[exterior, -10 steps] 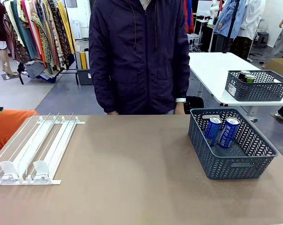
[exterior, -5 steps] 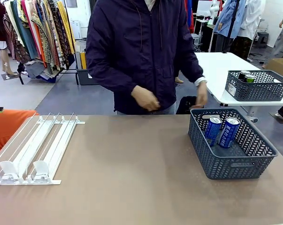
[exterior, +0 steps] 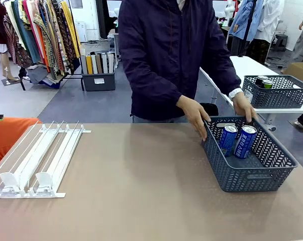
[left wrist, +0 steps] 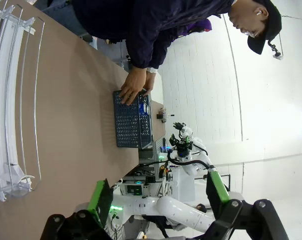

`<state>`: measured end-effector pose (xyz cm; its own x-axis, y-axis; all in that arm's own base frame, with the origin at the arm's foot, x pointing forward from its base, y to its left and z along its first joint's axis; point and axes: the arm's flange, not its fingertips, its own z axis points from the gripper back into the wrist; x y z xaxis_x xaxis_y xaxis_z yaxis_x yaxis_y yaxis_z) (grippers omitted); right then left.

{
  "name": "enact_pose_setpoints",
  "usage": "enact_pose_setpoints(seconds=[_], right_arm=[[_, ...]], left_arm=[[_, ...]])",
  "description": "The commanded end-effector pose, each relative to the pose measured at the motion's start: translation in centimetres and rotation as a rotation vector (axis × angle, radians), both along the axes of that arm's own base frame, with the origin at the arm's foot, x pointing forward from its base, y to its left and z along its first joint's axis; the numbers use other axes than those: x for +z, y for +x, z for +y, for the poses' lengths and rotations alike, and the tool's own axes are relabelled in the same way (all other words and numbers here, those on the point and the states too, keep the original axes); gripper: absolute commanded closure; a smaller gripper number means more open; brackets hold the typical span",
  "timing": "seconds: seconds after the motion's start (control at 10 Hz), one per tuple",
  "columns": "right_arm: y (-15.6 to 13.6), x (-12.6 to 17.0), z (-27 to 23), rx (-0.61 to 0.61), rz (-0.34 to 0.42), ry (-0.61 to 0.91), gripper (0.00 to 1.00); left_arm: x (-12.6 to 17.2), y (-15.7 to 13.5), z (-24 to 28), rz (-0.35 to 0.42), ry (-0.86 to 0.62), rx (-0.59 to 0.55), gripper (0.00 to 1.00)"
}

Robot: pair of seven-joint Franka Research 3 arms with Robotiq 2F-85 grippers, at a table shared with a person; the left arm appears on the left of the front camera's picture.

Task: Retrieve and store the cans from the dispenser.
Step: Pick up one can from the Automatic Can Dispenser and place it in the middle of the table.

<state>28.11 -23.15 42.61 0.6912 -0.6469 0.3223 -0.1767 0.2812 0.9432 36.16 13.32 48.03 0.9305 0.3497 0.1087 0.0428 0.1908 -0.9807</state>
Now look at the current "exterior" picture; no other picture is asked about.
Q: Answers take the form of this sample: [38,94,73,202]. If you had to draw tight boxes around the grey cloth pile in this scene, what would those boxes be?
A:
[27,65,51,85]

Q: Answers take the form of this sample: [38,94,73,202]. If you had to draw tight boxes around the black round seat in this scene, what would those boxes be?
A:
[200,102,219,117]

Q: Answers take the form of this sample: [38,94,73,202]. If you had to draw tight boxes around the teal garment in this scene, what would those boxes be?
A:
[12,1,41,64]

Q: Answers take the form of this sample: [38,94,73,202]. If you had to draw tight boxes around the white side table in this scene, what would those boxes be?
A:
[199,55,303,126]

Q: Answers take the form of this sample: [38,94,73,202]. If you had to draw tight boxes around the person's left forearm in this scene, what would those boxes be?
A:
[211,56,244,101]

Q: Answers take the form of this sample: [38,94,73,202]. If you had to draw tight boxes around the person in dark jacket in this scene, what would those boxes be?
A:
[118,0,244,124]

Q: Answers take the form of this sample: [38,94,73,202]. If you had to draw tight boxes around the brown patterned garment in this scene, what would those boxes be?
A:
[44,0,75,76]

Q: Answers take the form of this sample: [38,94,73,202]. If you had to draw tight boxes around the grey storage bin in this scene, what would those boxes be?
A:
[80,71,116,92]

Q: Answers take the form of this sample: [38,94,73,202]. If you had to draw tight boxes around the grey-white board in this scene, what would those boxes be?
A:
[80,48,88,75]

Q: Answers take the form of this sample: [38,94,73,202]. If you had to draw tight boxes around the grey plastic lattice basket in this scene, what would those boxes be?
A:
[200,115,299,193]
[242,74,303,109]

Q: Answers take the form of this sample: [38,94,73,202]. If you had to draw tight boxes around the blue drink can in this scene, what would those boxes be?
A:
[218,124,239,158]
[233,125,257,160]

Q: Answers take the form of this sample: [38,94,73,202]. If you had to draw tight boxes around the brown board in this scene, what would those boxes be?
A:
[95,54,103,74]

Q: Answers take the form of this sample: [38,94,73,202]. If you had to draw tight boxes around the mannequin legs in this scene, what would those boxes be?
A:
[0,50,20,82]

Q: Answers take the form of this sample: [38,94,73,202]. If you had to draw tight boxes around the dark patterned skirt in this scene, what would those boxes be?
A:
[249,39,270,63]

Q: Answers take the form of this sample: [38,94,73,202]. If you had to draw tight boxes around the cream garment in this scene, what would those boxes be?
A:
[4,1,26,51]

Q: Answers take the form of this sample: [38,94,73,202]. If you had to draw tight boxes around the person's left hand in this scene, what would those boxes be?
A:
[233,91,259,124]

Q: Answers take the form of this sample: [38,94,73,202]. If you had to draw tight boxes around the orange garment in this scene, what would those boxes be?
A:
[34,24,51,73]

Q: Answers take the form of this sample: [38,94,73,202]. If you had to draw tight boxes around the white can dispenser rack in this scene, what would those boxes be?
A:
[0,120,92,199]

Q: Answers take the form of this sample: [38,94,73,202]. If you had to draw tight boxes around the white shirt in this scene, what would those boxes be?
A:
[254,0,285,44]

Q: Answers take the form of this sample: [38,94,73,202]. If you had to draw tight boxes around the cardboard box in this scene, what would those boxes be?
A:
[283,62,303,86]

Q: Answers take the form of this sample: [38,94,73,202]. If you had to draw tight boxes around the white board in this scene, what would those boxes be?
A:
[107,52,116,74]
[90,54,98,74]

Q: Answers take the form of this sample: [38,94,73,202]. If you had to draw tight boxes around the light blue shirt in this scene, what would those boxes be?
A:
[228,0,264,42]

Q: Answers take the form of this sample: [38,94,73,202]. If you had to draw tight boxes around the yellow board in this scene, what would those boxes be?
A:
[85,55,93,75]

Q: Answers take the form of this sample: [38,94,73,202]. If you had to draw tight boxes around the dark trousers on mannequin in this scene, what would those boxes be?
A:
[230,35,250,57]

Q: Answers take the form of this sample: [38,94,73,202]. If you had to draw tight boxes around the yellow garment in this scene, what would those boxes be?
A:
[60,1,81,59]

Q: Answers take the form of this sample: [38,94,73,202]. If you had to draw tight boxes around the white floor appliance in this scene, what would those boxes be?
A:
[75,21,88,43]

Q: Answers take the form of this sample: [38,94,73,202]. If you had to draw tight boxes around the black stand pole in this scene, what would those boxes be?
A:
[242,0,257,42]

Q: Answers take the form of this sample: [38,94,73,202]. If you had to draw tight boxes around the black drink can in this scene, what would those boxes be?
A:
[255,75,269,87]

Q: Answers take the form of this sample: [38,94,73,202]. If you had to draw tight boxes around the black stool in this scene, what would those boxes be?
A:
[275,34,289,52]

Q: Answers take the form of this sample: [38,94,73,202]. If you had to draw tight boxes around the orange cloth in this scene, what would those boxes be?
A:
[0,116,43,174]

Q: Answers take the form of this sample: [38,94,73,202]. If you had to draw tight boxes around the person's right forearm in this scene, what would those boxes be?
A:
[141,72,185,109]

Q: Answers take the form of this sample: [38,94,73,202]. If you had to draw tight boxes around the light grey board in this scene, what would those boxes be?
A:
[102,52,109,74]

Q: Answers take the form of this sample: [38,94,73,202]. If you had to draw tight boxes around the person's right hand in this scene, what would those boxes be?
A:
[175,94,212,142]

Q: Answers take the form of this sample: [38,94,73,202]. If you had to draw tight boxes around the white dispenser pusher paddle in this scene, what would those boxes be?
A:
[35,171,53,194]
[0,172,18,194]

